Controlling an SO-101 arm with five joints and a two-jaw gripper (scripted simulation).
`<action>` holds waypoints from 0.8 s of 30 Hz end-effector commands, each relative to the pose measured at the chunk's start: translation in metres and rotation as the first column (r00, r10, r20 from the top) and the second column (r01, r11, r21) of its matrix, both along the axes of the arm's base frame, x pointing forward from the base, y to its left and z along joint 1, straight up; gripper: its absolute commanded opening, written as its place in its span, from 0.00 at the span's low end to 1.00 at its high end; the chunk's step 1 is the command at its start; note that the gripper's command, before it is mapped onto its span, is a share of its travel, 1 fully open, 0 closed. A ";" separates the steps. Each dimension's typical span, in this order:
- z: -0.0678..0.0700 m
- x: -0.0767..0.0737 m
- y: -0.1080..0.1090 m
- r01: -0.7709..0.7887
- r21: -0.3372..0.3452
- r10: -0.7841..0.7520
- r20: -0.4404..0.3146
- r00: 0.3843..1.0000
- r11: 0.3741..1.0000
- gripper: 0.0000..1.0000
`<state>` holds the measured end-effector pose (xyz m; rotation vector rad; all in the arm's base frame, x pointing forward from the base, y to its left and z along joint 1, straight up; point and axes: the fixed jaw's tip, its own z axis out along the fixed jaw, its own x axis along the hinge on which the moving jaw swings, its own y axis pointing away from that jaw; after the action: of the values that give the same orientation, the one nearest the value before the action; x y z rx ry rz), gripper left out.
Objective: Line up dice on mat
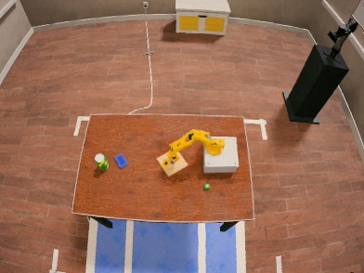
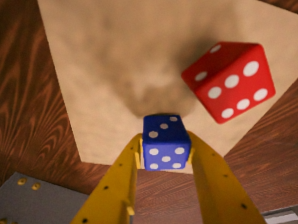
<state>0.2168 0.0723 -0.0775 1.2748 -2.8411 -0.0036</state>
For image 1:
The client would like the green and white drink can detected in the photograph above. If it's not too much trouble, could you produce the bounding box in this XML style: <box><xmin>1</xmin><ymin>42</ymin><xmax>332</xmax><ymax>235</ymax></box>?
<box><xmin>95</xmin><ymin>154</ymin><xmax>109</xmax><ymax>170</ymax></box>

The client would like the beige flat mat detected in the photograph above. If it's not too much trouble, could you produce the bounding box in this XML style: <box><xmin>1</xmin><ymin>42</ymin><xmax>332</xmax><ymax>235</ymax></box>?
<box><xmin>157</xmin><ymin>152</ymin><xmax>188</xmax><ymax>176</ymax></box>

